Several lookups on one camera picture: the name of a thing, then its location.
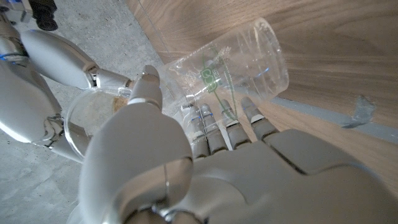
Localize clear plastic cup green logo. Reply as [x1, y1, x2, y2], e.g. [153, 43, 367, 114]
[158, 17, 290, 125]

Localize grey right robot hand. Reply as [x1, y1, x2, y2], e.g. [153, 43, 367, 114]
[0, 12, 134, 162]

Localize grey tape outline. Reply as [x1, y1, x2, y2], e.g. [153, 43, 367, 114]
[270, 95, 398, 144]

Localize brown sugar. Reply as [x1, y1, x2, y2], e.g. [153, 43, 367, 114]
[111, 96, 130, 113]

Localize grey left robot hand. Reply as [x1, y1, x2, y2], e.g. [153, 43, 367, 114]
[79, 64, 398, 224]

